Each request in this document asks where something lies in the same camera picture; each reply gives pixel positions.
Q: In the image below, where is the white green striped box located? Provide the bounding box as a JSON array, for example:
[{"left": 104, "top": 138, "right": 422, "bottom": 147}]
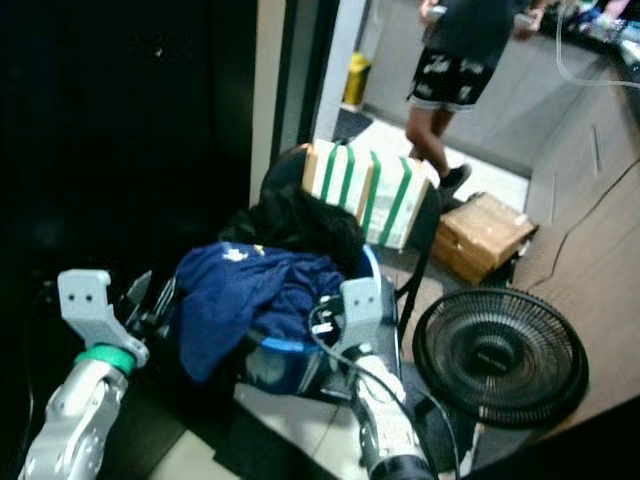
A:
[{"left": 301, "top": 138, "right": 430, "bottom": 251}]

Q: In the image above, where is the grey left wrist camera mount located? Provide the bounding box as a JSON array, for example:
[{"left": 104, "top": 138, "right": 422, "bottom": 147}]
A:
[{"left": 57, "top": 269, "right": 151, "bottom": 367}]

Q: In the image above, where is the blue plastic basin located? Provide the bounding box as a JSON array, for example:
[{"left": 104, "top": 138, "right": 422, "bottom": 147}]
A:
[{"left": 240, "top": 243, "right": 383, "bottom": 397}]

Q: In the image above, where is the dark door mat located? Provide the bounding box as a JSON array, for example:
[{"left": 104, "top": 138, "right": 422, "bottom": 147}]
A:
[{"left": 332, "top": 107, "right": 374, "bottom": 143}]

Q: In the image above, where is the black garment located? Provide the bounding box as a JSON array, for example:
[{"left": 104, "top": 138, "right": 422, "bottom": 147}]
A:
[{"left": 218, "top": 184, "right": 367, "bottom": 279}]

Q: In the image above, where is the black chair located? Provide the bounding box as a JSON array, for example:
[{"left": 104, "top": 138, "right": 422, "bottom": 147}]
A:
[{"left": 228, "top": 143, "right": 443, "bottom": 431}]

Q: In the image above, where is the white cable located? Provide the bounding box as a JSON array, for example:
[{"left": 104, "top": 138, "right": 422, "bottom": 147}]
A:
[{"left": 554, "top": 8, "right": 640, "bottom": 91}]

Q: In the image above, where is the brown cardboard box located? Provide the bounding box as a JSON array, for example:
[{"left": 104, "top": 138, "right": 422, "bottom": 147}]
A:
[{"left": 434, "top": 192, "right": 540, "bottom": 287}]

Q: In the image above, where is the black floor fan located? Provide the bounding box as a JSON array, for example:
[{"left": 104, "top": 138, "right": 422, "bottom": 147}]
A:
[{"left": 412, "top": 287, "right": 590, "bottom": 431}]

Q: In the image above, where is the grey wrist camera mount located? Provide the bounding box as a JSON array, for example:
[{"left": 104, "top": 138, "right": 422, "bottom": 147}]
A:
[
  {"left": 339, "top": 277, "right": 387, "bottom": 353},
  {"left": 57, "top": 269, "right": 151, "bottom": 367}
]

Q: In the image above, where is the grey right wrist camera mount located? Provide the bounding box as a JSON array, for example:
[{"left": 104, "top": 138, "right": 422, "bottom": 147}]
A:
[{"left": 339, "top": 277, "right": 387, "bottom": 353}]

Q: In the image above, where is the person in black shorts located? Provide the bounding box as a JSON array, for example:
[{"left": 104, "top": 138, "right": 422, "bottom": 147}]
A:
[{"left": 404, "top": 0, "right": 553, "bottom": 197}]

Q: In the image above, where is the navy blue garment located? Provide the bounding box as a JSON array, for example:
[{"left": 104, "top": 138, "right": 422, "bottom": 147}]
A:
[{"left": 170, "top": 240, "right": 347, "bottom": 384}]

